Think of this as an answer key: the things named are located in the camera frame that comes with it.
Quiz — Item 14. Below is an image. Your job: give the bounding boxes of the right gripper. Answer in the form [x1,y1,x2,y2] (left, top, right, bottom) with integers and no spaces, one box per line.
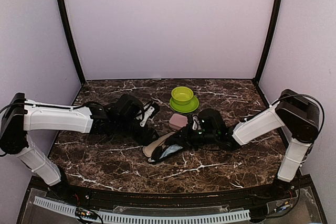
[169,123,218,151]

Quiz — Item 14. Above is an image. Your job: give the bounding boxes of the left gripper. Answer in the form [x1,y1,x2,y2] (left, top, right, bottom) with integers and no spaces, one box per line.
[114,119,159,146]

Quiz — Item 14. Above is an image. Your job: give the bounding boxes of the black glasses case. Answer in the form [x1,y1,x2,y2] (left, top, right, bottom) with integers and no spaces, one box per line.
[142,132,183,164]

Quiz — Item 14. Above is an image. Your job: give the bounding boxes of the blue cleaning cloth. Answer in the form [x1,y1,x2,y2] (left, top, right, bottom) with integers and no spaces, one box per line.
[148,144,183,163]

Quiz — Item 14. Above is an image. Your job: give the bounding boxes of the pink glasses case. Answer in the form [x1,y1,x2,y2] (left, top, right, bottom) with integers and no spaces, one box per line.
[169,113,188,130]

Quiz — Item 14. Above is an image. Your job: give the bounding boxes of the black sunglasses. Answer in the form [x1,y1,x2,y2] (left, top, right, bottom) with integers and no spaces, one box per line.
[149,135,181,163]

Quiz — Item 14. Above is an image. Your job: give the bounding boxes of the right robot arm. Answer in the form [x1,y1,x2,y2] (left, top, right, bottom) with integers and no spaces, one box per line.
[178,89,325,200]

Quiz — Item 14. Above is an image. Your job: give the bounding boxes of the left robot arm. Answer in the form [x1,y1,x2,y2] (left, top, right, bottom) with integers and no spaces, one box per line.
[1,93,160,201]

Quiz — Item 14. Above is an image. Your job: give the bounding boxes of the green plate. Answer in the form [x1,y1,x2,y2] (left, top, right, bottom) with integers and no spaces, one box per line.
[170,96,200,113]

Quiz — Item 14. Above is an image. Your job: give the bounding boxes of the green bowl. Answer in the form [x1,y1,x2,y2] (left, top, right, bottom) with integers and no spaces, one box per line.
[171,86,194,105]

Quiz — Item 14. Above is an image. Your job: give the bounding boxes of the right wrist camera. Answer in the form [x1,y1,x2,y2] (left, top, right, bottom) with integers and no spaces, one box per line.
[187,114,202,131]

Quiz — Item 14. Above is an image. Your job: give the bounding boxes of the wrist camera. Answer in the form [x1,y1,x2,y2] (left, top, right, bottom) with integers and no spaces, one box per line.
[187,114,202,131]
[136,101,160,127]

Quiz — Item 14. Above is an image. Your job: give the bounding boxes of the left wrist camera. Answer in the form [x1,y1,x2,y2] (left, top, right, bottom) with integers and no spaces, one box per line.
[136,101,160,127]

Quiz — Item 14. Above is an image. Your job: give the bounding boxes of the black front rail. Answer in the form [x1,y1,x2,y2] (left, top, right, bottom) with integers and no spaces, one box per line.
[29,175,318,215]

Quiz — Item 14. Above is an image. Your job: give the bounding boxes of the white slotted cable duct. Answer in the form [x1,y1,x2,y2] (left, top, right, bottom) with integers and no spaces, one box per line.
[33,196,250,223]

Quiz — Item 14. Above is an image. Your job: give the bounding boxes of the left black frame post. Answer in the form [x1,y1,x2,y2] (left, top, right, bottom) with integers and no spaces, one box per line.
[57,0,86,85]

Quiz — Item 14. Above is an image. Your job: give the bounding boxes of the black frame post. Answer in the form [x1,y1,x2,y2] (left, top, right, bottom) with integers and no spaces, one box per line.
[254,0,281,84]
[57,0,86,85]

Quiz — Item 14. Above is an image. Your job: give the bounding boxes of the right black frame post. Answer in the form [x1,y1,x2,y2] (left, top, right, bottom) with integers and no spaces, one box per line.
[254,0,281,84]

